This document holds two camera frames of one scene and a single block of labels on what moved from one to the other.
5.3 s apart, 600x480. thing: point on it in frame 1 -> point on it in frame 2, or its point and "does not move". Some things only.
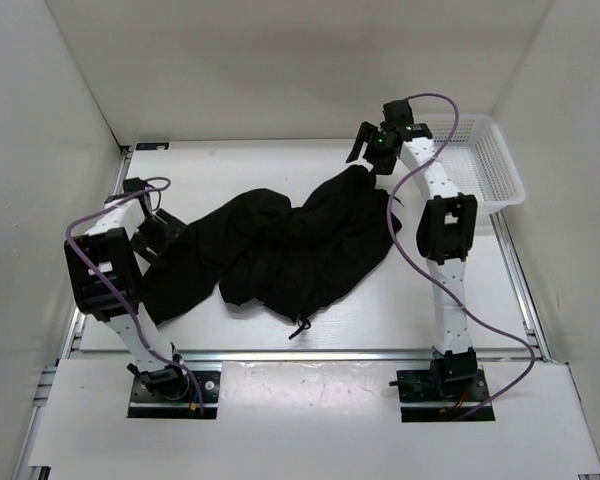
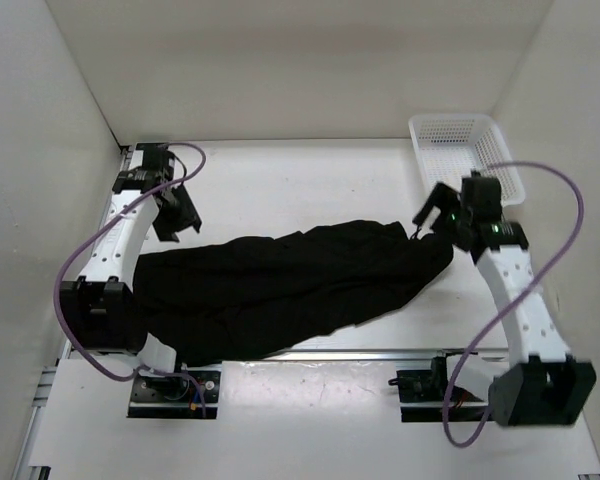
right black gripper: x=381 y=166 -> x=444 y=198
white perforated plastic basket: x=477 y=158 does not move
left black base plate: x=174 y=395 does not move
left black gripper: x=173 y=229 -> x=188 y=217
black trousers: x=292 y=258 -> x=222 y=299
